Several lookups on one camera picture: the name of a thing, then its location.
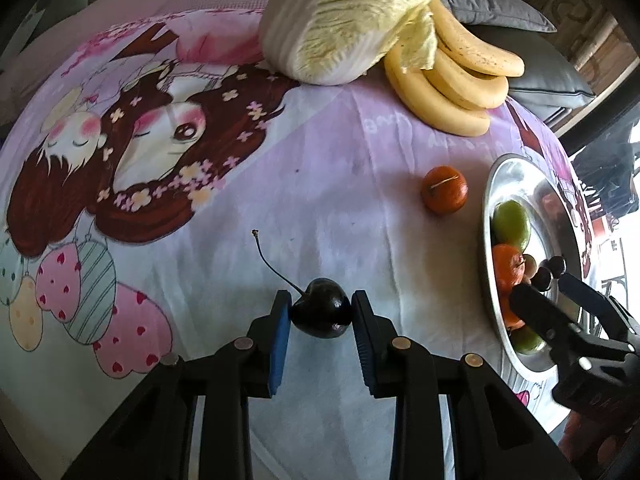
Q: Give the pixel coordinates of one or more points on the silver metal plate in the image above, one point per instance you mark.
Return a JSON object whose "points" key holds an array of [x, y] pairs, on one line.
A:
{"points": [[553, 224]]}

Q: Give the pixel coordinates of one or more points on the middle yellow banana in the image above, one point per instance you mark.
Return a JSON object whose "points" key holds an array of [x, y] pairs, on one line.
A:
{"points": [[472, 92]]}

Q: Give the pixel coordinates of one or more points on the orange mandarin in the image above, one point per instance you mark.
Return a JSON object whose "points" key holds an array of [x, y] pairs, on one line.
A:
{"points": [[444, 190], [509, 267], [510, 319]]}

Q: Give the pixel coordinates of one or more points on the person's right hand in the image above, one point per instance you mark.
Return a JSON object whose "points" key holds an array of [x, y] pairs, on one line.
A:
{"points": [[598, 452]]}

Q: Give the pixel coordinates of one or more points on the yellow banana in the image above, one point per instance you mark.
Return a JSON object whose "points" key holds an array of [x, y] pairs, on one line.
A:
{"points": [[472, 92], [428, 104], [470, 51]]}

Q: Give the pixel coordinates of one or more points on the cartoon printed tablecloth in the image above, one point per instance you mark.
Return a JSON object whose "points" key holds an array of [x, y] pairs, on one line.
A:
{"points": [[132, 182]]}

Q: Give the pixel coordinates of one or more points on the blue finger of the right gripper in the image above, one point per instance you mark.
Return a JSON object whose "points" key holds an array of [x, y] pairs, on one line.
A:
{"points": [[587, 292], [557, 329]]}

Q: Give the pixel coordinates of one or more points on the dark cherry long stem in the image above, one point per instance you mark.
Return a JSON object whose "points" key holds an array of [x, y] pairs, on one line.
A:
{"points": [[322, 309]]}

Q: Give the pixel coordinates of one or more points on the bottom yellow banana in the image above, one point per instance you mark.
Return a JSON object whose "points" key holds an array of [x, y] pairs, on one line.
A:
{"points": [[428, 104]]}

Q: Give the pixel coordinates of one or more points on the grey quilted cushion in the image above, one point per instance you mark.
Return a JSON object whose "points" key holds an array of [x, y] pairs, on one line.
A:
{"points": [[516, 14]]}

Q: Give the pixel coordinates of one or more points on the green jujube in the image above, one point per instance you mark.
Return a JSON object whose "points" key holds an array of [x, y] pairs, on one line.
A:
{"points": [[525, 341], [511, 225]]}

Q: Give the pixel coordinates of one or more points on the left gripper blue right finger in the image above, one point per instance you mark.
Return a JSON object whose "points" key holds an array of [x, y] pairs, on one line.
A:
{"points": [[374, 335]]}

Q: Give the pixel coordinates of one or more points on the napa cabbage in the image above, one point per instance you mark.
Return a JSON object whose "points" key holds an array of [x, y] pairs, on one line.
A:
{"points": [[333, 42]]}

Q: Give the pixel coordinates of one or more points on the top yellow banana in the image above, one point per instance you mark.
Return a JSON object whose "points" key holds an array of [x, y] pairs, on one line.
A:
{"points": [[470, 51]]}

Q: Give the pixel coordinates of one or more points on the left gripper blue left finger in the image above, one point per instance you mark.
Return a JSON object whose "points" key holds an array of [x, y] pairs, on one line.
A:
{"points": [[278, 332]]}

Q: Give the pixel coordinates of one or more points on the dark grey leather cushion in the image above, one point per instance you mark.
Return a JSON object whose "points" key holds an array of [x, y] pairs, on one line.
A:
{"points": [[551, 88]]}

